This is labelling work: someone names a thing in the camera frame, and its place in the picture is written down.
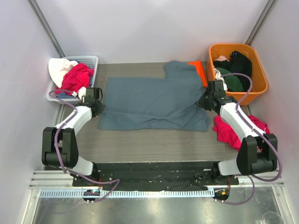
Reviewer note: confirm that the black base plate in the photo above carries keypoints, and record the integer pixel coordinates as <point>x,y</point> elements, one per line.
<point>161,176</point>

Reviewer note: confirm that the pink shirt in basket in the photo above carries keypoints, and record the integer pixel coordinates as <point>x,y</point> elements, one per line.
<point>79,76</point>

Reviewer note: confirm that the white perforated basket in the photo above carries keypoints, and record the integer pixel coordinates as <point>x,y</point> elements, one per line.
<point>90,61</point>

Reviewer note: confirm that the orange plastic tub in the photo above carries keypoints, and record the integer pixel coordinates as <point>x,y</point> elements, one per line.
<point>260,84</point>

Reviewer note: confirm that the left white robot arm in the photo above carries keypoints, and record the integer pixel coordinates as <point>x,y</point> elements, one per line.
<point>59,143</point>

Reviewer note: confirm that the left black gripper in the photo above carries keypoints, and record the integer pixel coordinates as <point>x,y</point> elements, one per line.
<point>100,107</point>

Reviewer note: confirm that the blue cloth in basket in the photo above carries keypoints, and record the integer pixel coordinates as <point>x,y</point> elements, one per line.
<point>64,95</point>

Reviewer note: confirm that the pink shirt on table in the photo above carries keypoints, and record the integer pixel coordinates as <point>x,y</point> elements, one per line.
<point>226,134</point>

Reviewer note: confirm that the white slotted cable duct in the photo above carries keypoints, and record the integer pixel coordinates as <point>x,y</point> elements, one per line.
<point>90,193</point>

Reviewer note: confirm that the white garment in tub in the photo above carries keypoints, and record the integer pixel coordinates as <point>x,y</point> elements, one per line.
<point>221,64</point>

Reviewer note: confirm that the dark green garment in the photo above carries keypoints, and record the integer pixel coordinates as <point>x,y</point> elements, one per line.
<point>233,83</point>

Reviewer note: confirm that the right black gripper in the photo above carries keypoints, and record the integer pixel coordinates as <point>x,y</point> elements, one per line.
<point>202,101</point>

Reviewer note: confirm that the white cloth in basket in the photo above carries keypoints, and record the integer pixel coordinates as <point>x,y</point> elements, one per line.
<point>58,68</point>

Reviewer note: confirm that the orange t shirt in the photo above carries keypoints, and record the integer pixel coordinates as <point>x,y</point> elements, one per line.
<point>200,71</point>

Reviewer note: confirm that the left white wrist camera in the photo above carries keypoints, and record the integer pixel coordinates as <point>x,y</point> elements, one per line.
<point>81,93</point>

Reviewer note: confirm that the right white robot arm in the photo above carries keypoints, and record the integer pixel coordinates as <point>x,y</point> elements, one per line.
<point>258,152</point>

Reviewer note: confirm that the black garment in tub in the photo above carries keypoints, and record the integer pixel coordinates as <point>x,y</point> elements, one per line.
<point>241,67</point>

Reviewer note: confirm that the grey-blue t shirt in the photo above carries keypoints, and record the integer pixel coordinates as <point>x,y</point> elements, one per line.
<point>135,103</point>

